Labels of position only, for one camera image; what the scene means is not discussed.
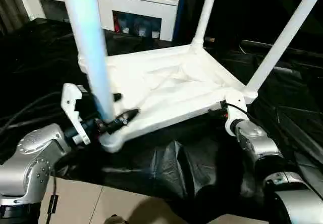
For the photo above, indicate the white plastic table top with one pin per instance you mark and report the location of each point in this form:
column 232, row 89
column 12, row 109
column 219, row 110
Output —
column 166, row 88

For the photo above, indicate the red bottle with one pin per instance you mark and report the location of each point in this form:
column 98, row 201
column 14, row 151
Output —
column 117, row 26

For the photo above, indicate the small yellow tag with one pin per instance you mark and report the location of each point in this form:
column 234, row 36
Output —
column 210, row 40

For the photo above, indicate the black plastic mat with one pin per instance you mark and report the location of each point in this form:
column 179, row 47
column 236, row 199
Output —
column 176, row 173

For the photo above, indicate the black bar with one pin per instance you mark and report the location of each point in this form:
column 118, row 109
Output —
column 282, row 47

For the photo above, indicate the white cabinet with glass doors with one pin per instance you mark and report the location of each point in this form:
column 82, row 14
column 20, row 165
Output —
column 141, row 7

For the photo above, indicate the grey curtain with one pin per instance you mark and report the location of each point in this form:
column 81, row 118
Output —
column 10, row 4

